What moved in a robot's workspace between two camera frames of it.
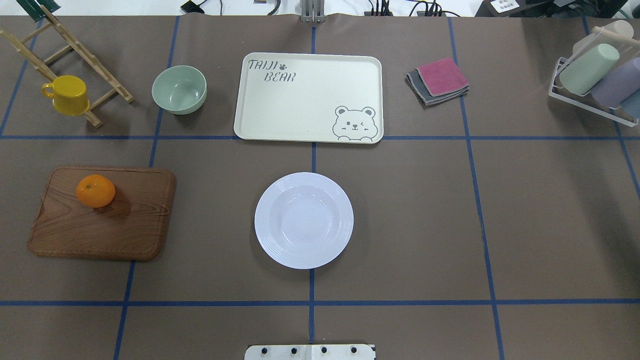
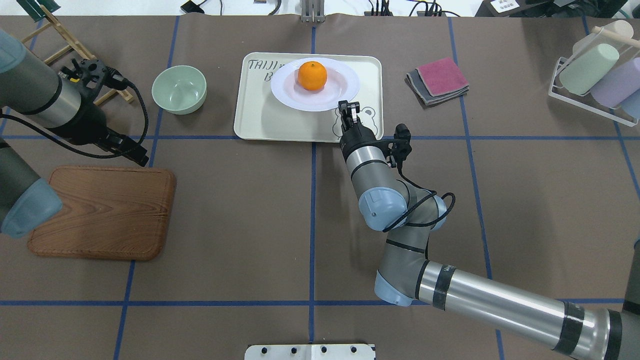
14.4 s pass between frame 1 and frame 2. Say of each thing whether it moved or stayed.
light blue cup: stayed
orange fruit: moved
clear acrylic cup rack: stayed
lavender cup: stayed
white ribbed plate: moved
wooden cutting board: stayed
